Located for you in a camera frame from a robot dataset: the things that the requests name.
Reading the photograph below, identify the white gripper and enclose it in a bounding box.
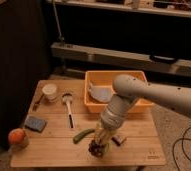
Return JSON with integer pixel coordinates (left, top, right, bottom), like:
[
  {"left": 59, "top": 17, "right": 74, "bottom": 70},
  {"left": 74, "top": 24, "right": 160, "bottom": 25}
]
[{"left": 94, "top": 122, "right": 116, "bottom": 146}]

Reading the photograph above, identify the dark red grape bunch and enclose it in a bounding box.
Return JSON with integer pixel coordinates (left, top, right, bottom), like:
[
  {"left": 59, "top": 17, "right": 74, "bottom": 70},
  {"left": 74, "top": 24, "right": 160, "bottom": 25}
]
[{"left": 88, "top": 140, "right": 105, "bottom": 157}]

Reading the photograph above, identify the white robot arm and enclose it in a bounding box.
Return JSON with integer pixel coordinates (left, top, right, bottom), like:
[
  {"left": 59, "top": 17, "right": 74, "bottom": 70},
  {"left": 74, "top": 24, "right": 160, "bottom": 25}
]
[{"left": 94, "top": 74, "right": 191, "bottom": 146}]

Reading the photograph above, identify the green plastic cup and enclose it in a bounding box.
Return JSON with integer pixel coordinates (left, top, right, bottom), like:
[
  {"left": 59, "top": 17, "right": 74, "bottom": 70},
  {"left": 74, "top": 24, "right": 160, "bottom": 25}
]
[{"left": 96, "top": 145, "right": 109, "bottom": 157}]

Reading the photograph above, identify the white paper cup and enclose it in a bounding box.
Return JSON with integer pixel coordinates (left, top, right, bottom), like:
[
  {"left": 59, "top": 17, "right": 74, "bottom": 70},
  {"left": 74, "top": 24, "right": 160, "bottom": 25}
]
[{"left": 42, "top": 83, "right": 58, "bottom": 102}]

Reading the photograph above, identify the brown chocolate bar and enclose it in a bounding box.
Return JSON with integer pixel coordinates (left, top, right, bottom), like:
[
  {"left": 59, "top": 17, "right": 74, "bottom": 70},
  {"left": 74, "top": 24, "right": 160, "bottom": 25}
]
[{"left": 112, "top": 134, "right": 126, "bottom": 146}]

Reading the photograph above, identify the grey cloth in bin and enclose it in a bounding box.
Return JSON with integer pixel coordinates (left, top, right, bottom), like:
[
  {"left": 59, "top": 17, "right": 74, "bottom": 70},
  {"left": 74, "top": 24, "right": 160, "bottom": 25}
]
[{"left": 88, "top": 84, "right": 113, "bottom": 103}]

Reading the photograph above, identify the yellow plastic bin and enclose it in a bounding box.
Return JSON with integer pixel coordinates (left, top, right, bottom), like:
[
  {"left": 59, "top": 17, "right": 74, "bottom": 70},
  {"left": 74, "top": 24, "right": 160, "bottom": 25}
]
[{"left": 84, "top": 70, "right": 147, "bottom": 113}]

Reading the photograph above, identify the blue sponge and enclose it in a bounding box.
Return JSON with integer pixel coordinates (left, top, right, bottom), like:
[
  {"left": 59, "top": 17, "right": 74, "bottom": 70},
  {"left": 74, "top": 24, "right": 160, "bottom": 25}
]
[{"left": 24, "top": 116, "right": 47, "bottom": 132}]

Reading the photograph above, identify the small metal fork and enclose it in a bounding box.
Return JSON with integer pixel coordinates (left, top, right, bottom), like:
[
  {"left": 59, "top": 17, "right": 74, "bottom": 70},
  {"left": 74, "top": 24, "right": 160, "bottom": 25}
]
[{"left": 32, "top": 94, "right": 44, "bottom": 111}]

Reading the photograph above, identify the orange fruit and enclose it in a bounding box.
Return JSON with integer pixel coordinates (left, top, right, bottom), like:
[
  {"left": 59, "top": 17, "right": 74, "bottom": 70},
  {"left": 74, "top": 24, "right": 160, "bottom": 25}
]
[{"left": 8, "top": 128, "right": 26, "bottom": 144}]

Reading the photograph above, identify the grey metal shelf rail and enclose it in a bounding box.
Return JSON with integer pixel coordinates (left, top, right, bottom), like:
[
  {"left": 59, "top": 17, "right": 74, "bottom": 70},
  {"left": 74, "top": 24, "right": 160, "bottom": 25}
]
[{"left": 51, "top": 42, "right": 191, "bottom": 77}]

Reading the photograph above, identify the black floor cable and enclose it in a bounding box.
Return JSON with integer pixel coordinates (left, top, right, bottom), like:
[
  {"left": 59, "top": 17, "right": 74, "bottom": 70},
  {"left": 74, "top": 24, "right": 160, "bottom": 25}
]
[{"left": 172, "top": 59, "right": 191, "bottom": 164}]

